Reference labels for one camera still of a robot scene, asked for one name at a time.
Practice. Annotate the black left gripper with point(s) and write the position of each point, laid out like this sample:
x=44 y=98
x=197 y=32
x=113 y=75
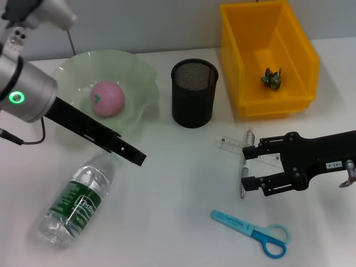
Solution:
x=80 y=122

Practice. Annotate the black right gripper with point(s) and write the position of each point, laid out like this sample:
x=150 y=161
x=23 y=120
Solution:
x=308 y=155

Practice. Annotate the pink peach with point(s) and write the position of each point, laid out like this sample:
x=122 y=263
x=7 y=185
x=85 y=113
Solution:
x=108 y=98

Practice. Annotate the clear water bottle green label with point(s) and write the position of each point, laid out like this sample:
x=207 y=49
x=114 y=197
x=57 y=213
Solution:
x=78 y=203

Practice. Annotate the green plastic wrapper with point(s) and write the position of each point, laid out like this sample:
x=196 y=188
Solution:
x=272 y=79

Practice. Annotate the clear plastic ruler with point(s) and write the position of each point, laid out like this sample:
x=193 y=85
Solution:
x=232 y=144

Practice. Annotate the silver pen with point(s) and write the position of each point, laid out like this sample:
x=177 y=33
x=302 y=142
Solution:
x=248 y=139

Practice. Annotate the blue scissors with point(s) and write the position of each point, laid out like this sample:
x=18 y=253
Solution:
x=239 y=225

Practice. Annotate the green glass fruit plate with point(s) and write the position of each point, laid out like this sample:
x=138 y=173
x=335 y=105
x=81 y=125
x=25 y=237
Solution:
x=133 y=83

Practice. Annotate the black mesh pen holder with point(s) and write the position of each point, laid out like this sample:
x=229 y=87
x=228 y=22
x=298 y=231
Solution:
x=192 y=100

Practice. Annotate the yellow plastic bin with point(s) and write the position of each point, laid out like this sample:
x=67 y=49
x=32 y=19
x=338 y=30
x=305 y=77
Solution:
x=292 y=50

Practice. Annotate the left wrist camera housing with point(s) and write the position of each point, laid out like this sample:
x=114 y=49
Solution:
x=55 y=11

